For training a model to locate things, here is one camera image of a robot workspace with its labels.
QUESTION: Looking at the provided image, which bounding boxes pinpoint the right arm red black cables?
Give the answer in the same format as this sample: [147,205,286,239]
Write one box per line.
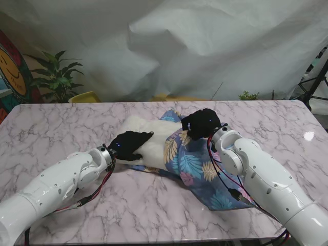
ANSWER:
[207,134,292,244]

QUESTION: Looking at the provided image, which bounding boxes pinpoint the left arm red black cables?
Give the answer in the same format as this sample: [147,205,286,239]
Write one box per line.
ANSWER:
[24,153,117,244]

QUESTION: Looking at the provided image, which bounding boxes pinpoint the thin dry twig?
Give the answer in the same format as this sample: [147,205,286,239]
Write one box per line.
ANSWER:
[210,82,223,100]

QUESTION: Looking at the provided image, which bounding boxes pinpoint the arm red black cables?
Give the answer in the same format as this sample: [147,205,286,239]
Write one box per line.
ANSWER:
[24,153,117,244]
[207,134,292,244]

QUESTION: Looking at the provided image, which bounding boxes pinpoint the large green potted plant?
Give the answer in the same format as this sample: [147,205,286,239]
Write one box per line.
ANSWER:
[24,50,85,104]

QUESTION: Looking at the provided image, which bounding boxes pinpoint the yellow brown cardboard piece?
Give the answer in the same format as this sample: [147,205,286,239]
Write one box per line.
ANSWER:
[151,93,210,102]

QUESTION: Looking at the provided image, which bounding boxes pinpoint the white backdrop sheet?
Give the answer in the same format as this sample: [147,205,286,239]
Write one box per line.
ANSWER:
[0,0,328,102]

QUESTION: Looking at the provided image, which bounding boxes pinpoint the small green plant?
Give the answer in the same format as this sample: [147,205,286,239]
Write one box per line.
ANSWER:
[238,90,260,101]

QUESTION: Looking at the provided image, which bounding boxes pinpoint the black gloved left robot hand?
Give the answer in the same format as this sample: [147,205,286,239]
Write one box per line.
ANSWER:
[107,130,155,163]

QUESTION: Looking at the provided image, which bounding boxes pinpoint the colourful smiley face board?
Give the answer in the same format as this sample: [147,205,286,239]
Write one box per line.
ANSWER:
[0,30,43,125]

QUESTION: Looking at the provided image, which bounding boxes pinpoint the white pillow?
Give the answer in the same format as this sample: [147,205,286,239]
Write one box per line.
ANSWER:
[122,115,190,171]

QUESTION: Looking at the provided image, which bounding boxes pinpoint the black tripod stand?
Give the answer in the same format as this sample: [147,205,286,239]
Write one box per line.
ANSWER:
[298,48,328,111]

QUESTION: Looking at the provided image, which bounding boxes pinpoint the blue leaf print pillowcase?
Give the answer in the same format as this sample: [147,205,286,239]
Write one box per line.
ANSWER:
[128,109,257,211]

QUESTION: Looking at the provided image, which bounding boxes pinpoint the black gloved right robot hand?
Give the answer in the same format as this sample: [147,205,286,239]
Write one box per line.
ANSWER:
[180,108,222,141]

